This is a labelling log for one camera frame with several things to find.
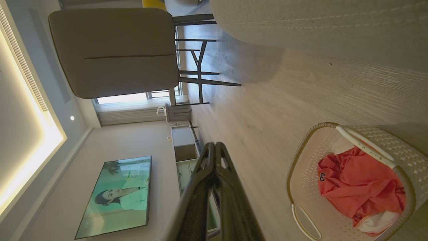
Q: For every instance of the black metal furniture legs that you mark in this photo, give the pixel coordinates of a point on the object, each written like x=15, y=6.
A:
x=194, y=18

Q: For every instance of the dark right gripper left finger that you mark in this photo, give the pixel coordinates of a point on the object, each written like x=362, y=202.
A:
x=195, y=187

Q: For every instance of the cream woven plastic laundry basket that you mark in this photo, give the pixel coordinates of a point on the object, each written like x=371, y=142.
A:
x=307, y=187

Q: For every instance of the small white device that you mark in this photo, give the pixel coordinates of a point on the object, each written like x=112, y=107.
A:
x=161, y=111

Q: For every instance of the slatted grey side table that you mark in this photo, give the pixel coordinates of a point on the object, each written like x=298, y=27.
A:
x=179, y=113

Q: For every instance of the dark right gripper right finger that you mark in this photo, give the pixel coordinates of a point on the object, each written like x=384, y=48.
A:
x=234, y=201

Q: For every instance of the red garment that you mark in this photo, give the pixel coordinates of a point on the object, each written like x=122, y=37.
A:
x=361, y=184

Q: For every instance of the long ceiling air vent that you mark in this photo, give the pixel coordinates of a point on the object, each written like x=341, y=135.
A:
x=23, y=60

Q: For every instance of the wall-mounted flat screen television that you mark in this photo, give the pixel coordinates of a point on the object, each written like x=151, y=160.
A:
x=117, y=197

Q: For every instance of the black chair legs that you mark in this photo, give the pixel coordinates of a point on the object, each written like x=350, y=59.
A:
x=113, y=50

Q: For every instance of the white television cabinet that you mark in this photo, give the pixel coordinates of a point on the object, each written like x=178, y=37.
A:
x=182, y=137

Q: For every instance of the yellow object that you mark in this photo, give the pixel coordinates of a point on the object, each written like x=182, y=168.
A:
x=153, y=4

